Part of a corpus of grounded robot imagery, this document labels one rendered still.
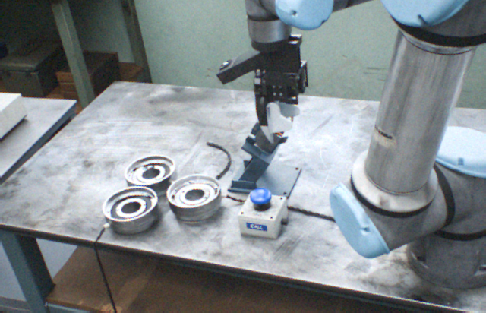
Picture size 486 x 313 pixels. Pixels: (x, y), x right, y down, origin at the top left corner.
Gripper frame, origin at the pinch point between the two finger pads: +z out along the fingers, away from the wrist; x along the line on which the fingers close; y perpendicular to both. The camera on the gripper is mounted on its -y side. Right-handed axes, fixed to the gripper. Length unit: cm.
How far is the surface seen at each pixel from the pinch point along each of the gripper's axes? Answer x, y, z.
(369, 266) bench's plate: -19.7, 22.5, 11.9
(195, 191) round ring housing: -9.0, -13.8, 9.7
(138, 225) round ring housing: -20.9, -20.3, 9.5
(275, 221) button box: -16.4, 5.3, 7.9
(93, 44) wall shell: 152, -150, 58
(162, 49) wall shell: 151, -111, 59
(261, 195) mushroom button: -14.0, 2.3, 4.4
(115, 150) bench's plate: 4.6, -40.3, 11.8
